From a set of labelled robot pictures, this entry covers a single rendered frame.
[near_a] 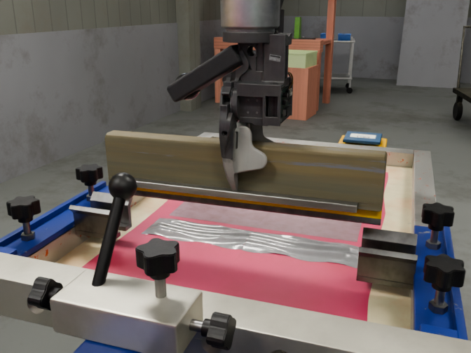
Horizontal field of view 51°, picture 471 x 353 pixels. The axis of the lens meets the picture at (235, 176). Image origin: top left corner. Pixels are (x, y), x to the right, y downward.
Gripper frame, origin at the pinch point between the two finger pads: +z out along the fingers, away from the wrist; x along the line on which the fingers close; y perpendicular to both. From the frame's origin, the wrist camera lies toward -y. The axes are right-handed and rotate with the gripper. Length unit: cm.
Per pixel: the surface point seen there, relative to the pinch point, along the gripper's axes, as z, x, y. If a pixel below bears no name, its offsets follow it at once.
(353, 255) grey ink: 13.2, 6.7, 16.8
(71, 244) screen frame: 12.4, -4.9, -25.6
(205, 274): 13.5, -5.1, -2.9
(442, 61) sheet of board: 69, 842, 77
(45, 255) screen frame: 11.3, -10.9, -25.6
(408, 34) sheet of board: 27, 854, 19
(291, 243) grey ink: 13.0, 7.3, 7.0
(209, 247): 13.5, 2.8, -5.3
